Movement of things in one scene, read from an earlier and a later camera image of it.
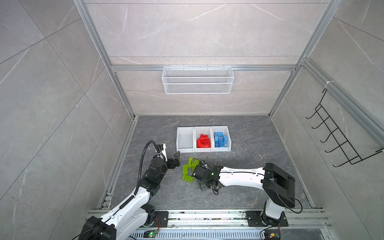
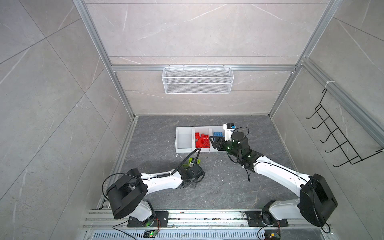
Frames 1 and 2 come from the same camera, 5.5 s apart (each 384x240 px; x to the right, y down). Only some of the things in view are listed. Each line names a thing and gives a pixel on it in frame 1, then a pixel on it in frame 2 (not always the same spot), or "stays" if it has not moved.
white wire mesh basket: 198,80 stays
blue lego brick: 218,135 stays
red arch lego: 203,141 stays
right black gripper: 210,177 -> 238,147
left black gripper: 172,165 -> 196,181
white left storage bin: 185,139 stays
